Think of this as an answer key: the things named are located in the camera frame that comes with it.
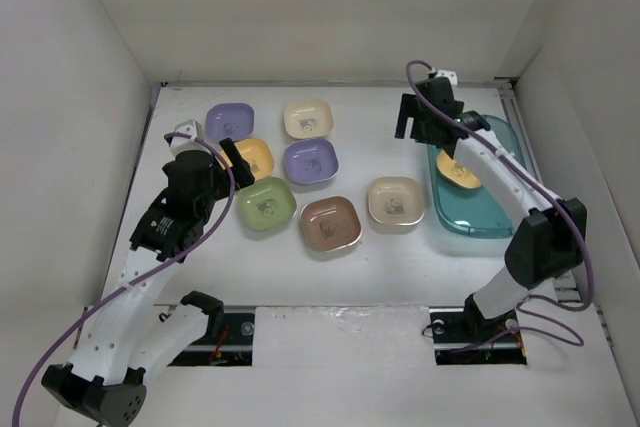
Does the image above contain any yellow plate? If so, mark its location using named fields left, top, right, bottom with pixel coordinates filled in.
left=436, top=150, right=482, bottom=190
left=234, top=138, right=275, bottom=181

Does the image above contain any purple plate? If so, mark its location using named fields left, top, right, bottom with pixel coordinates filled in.
left=283, top=138, right=339, bottom=185
left=205, top=103, right=255, bottom=142

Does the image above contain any cream plate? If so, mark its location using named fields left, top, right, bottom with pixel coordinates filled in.
left=283, top=99, right=334, bottom=140
left=367, top=176, right=426, bottom=226

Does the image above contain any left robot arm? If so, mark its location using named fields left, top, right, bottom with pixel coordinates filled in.
left=41, top=133, right=255, bottom=426

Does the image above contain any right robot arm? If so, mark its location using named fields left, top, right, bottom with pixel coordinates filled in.
left=395, top=75, right=595, bottom=350

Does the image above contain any teal plastic bin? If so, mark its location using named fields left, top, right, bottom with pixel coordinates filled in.
left=426, top=145, right=515, bottom=239

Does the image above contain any yellow plate on table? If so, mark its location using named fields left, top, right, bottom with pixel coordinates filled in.
left=234, top=138, right=275, bottom=181

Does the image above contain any green plate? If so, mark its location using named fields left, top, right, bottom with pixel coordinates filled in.
left=237, top=177, right=297, bottom=232

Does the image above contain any cream plate back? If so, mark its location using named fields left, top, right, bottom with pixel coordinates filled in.
left=283, top=99, right=334, bottom=140

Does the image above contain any brown plate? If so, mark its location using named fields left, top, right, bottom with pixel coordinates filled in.
left=300, top=196, right=362, bottom=252

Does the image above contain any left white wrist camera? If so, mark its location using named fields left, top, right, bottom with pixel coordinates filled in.
left=168, top=119, right=204, bottom=157

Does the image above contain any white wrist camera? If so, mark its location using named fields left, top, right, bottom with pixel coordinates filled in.
left=168, top=119, right=204, bottom=157
left=433, top=69, right=458, bottom=86

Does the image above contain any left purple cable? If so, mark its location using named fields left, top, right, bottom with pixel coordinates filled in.
left=12, top=131, right=236, bottom=427

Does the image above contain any purple cable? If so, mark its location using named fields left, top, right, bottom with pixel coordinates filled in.
left=405, top=59, right=594, bottom=352
left=12, top=131, right=236, bottom=427

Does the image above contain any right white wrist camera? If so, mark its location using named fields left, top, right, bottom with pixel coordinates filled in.
left=433, top=69, right=458, bottom=86

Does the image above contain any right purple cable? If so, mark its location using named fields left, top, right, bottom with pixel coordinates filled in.
left=405, top=59, right=594, bottom=352

